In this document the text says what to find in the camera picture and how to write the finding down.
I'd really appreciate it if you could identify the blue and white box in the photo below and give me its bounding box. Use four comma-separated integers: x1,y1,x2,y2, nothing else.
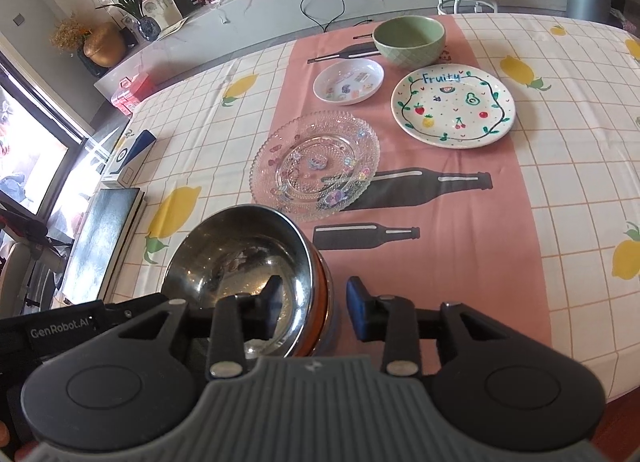
100,129,157,188

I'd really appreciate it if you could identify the person's left hand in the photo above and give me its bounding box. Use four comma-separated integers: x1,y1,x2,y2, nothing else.
0,422,38,462

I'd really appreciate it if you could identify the pink bottle-print table runner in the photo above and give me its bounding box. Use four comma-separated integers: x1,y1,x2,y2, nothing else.
270,15,553,383

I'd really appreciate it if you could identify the green ceramic bowl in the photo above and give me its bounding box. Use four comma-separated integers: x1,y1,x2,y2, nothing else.
372,15,446,68

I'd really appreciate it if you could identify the gold vase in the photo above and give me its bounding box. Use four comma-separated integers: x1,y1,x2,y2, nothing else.
82,22,126,68

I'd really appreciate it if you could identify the blue patterned vase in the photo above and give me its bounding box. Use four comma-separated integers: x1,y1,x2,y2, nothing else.
136,17,162,42

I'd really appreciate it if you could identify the small white dish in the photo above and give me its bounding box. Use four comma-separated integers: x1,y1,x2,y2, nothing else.
313,58,385,106

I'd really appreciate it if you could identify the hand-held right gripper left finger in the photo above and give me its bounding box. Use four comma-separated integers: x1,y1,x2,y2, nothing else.
118,276,283,380

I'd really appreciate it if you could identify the clear glass plate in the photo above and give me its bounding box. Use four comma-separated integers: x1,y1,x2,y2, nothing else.
250,111,381,224

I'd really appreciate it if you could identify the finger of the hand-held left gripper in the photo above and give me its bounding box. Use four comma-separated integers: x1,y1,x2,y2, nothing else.
102,293,171,328

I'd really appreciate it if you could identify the red box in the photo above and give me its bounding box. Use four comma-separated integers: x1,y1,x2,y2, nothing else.
111,71,161,113

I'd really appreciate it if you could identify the stainless steel bowl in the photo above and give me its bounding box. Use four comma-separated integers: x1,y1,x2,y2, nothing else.
161,205,333,358

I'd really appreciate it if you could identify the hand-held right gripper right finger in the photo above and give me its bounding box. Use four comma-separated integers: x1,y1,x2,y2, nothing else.
346,276,521,378

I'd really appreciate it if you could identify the dark flat slab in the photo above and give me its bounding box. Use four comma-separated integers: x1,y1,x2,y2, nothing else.
60,186,148,303

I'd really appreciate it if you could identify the window frame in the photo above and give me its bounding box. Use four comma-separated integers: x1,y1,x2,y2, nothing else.
0,52,96,223

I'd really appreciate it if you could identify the white fruit-painted plate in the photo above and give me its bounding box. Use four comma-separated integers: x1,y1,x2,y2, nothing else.
391,67,516,148

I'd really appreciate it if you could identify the white picture card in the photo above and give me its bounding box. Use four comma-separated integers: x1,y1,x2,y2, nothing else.
142,0,182,30

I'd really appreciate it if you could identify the dried flower bunch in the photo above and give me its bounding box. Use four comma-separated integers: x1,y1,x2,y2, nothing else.
50,15,93,50

